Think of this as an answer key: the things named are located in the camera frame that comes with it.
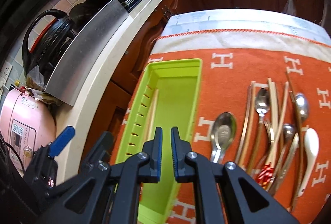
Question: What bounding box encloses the green plastic utensil tray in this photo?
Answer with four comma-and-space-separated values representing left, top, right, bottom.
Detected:
114, 59, 203, 223

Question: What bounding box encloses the dark wooden chopstick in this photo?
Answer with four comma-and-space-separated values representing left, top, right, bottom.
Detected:
236, 81, 256, 167

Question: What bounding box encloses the white ceramic soup spoon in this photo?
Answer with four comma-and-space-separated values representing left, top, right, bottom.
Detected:
297, 128, 319, 197

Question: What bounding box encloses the metal spiral chopstick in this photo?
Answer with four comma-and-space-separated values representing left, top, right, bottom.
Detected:
285, 72, 303, 212

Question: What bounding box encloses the large steel spoon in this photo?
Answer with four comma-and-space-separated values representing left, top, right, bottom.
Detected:
267, 93, 309, 195

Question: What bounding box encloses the pink rice cooker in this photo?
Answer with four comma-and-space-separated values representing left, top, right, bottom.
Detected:
1, 89, 56, 171

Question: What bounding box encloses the steel splash guard panel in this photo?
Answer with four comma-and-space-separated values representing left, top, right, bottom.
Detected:
45, 0, 128, 106

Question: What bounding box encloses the black pressure cooker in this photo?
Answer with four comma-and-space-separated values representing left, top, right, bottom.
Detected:
22, 9, 76, 77

